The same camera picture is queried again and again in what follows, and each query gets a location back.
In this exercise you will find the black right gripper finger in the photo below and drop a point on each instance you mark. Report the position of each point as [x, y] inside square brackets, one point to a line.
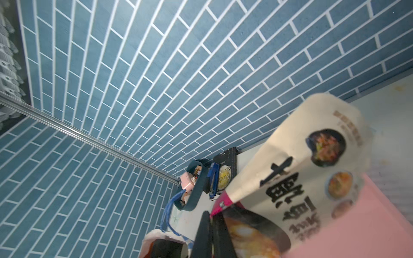
[213, 239]

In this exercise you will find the blue checkered paper bag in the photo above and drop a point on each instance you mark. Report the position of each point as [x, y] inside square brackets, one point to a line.
[166, 242]

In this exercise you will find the cream black fish packet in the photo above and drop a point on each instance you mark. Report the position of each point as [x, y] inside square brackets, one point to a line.
[307, 175]

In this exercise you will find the dark teal plastic bin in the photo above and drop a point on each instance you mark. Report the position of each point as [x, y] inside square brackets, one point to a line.
[197, 190]

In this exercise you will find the blue stapler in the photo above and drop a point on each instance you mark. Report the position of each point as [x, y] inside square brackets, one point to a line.
[212, 175]

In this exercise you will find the pink perforated plastic basket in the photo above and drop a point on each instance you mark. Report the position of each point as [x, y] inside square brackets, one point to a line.
[374, 228]

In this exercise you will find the aluminium corner frame post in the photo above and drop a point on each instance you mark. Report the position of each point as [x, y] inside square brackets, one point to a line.
[50, 121]

